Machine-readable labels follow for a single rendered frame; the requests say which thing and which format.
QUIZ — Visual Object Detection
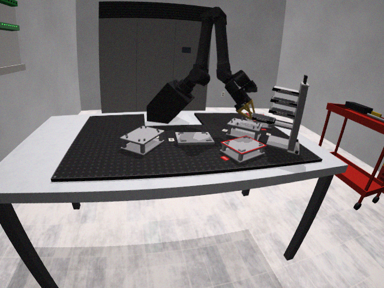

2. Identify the grey slotted shelf rack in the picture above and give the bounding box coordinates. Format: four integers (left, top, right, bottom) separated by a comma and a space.
266, 85, 308, 151

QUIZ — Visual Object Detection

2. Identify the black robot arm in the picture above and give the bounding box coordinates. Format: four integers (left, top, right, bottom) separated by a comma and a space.
173, 7, 257, 101

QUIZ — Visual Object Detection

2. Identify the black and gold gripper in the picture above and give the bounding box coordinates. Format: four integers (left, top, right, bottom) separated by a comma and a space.
231, 89, 255, 120

